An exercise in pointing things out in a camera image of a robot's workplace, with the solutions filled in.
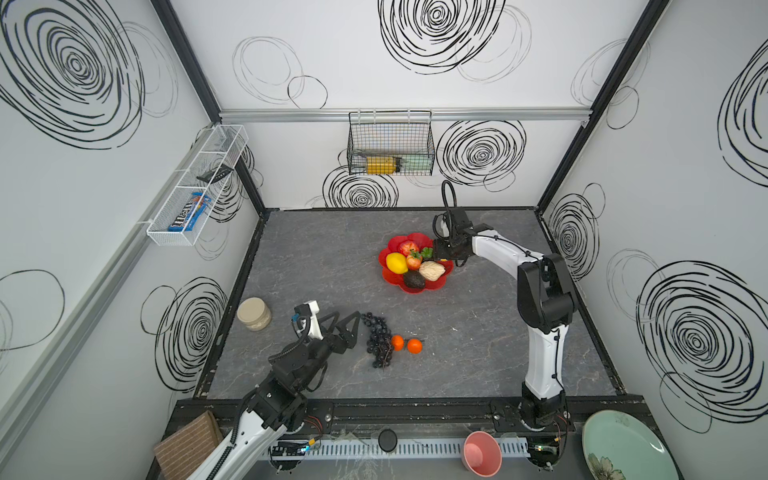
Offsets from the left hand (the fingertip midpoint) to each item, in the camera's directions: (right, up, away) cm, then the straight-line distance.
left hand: (351, 315), depth 76 cm
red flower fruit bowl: (+12, +6, +20) cm, 25 cm away
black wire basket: (+10, +52, +23) cm, 58 cm away
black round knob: (+9, -23, -13) cm, 28 cm away
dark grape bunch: (+7, -10, +6) cm, 14 cm away
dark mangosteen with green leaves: (+23, +15, +23) cm, 36 cm away
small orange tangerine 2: (+17, -10, +7) cm, 21 cm away
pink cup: (+31, -30, -7) cm, 44 cm away
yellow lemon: (+12, +11, +23) cm, 28 cm away
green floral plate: (+66, -29, -6) cm, 72 cm away
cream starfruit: (+23, +9, +20) cm, 32 cm away
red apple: (+16, +17, +24) cm, 33 cm away
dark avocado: (+18, +7, +18) cm, 26 cm away
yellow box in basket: (+7, +41, +11) cm, 44 cm away
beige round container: (-29, -2, +9) cm, 30 cm away
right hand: (+27, +16, +24) cm, 40 cm away
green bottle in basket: (+18, +42, +11) cm, 47 cm away
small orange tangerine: (+12, -9, +7) cm, 17 cm away
